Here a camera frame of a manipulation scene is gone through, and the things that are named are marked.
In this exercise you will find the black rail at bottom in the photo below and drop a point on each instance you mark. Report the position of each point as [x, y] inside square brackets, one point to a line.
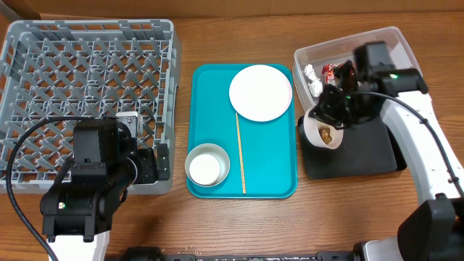
[155, 254]

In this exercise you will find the red snack wrapper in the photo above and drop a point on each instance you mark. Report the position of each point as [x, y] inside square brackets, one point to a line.
[328, 74]

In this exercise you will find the grey bowl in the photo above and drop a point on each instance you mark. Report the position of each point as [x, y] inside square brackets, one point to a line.
[216, 151]

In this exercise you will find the white paper cup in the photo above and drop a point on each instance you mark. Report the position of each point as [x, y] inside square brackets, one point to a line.
[204, 169]

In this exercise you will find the pink bowl with rice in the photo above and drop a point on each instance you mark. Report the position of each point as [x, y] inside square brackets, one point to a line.
[310, 127]

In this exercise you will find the white round plate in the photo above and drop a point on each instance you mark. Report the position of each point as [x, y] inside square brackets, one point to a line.
[260, 93]

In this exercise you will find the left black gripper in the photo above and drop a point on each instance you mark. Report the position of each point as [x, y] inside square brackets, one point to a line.
[150, 175]

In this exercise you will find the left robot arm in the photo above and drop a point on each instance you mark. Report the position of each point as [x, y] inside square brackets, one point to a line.
[78, 208]

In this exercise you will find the clear plastic bin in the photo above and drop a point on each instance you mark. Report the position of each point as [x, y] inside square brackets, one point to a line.
[340, 50]

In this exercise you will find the black plastic tray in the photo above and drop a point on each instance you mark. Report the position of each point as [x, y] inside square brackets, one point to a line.
[368, 150]

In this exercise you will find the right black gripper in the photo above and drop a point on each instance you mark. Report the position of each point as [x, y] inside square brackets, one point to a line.
[332, 105]

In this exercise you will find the teal plastic tray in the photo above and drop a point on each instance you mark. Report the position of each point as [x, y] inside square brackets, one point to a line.
[269, 148]

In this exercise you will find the wooden chopstick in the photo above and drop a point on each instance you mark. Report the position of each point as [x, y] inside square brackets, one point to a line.
[243, 181]

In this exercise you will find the white tissue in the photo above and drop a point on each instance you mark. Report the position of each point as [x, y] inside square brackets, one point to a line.
[315, 85]

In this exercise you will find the grey dishwasher rack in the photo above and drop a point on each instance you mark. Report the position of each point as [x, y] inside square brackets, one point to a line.
[54, 70]

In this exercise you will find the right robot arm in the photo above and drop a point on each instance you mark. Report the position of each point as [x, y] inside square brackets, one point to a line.
[434, 231]

